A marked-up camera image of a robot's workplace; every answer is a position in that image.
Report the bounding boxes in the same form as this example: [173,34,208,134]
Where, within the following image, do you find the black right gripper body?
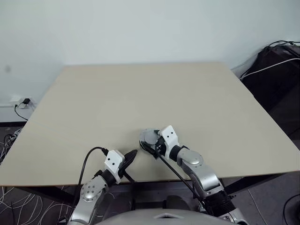
[154,138,166,158]

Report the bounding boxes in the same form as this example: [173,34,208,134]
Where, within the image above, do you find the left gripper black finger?
[124,149,139,163]
[123,154,137,171]

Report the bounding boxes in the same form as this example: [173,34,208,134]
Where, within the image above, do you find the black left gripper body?
[117,156,129,180]

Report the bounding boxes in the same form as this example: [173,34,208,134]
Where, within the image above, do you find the small grey round object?
[139,127,162,148]

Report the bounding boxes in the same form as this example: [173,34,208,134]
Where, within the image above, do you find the silver robot torso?
[95,208,237,225]

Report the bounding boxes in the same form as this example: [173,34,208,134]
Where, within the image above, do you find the large black case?
[240,44,300,135]

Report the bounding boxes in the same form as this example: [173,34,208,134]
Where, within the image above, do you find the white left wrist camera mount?
[104,150,125,184]

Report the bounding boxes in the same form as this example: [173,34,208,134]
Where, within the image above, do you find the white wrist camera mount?
[104,150,125,184]
[158,125,180,159]

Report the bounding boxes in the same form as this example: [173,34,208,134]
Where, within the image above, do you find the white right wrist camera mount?
[158,125,180,159]

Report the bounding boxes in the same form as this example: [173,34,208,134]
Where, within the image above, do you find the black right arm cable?
[155,153,204,204]

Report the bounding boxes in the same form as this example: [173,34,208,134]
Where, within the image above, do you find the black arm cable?
[71,146,109,216]
[155,153,204,204]

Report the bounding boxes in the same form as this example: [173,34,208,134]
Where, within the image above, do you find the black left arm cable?
[71,146,109,216]

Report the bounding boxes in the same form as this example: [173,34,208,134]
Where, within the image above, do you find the white floor cable bundle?
[0,127,24,166]

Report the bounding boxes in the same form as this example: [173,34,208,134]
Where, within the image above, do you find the black power strip cable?
[13,103,30,122]

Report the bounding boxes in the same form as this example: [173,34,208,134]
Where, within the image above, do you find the white wall power strip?
[0,94,38,110]

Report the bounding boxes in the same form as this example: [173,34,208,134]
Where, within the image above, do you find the white cable on black case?
[240,57,300,80]

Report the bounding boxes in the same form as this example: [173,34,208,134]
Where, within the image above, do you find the black floor cable loop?
[283,194,300,220]

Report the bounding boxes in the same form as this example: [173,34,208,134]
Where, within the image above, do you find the thin black cable on case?
[266,40,300,48]

